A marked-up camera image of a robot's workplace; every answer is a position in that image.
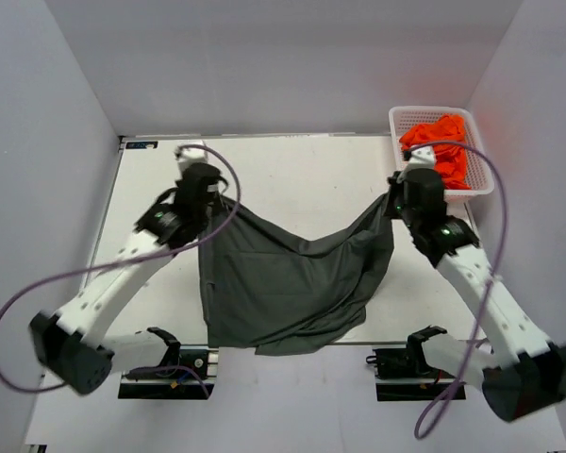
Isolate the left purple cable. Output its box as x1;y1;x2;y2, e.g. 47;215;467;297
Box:
0;143;242;397

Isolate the dark grey t shirt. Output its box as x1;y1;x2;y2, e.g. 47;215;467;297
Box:
198;194;394;356

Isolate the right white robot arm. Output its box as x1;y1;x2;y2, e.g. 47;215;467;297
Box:
386;168;566;422

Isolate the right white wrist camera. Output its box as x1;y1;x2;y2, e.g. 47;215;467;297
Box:
403;145;436;171

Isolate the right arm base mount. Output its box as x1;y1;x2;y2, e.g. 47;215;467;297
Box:
365;346;454;402

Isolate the orange t shirt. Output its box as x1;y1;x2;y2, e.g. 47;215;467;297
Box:
399;114;471;191

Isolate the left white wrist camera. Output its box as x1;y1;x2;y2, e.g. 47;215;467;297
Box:
174;140;208;174

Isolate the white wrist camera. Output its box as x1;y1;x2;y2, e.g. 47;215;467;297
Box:
403;145;436;171
174;140;208;174

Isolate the blue label sticker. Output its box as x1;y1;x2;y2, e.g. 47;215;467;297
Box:
125;141;158;150

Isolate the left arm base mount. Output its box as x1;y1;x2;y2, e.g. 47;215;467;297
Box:
118;345;219;401

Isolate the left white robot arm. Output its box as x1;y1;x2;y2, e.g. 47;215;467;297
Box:
29;162;223;395

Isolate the white plastic basket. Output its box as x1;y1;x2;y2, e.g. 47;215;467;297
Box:
389;106;494;202

